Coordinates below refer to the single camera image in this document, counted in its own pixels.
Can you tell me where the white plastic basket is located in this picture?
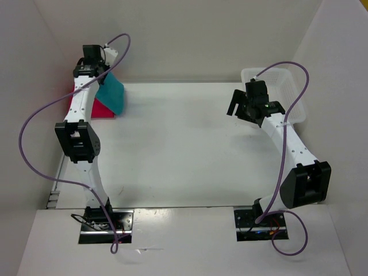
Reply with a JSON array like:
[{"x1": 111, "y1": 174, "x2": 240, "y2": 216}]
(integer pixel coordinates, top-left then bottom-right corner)
[{"x1": 257, "y1": 67, "x2": 306, "y2": 125}]

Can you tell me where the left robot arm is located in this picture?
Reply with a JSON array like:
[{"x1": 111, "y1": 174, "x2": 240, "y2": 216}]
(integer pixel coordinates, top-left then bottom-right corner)
[{"x1": 55, "y1": 57, "x2": 115, "y2": 231}]

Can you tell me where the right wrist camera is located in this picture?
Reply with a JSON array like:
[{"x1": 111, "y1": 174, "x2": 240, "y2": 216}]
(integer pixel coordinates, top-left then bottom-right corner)
[{"x1": 245, "y1": 80, "x2": 269, "y2": 105}]

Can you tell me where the teal t-shirt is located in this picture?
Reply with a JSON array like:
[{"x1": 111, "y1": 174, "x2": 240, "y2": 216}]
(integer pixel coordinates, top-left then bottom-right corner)
[{"x1": 95, "y1": 72, "x2": 125, "y2": 116}]

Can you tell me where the pink t-shirt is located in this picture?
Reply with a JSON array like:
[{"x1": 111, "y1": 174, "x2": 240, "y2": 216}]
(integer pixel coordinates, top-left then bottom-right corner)
[{"x1": 64, "y1": 83, "x2": 115, "y2": 122}]

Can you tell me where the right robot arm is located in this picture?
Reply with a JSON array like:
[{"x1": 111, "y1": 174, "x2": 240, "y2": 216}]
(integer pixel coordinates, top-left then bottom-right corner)
[{"x1": 227, "y1": 90, "x2": 332, "y2": 226}]

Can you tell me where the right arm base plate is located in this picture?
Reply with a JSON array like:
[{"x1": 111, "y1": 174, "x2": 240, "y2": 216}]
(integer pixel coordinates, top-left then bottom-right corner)
[{"x1": 233, "y1": 206, "x2": 289, "y2": 242}]

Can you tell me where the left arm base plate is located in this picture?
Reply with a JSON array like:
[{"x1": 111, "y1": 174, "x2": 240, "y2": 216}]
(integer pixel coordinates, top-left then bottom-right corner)
[{"x1": 71, "y1": 209, "x2": 134, "y2": 244}]

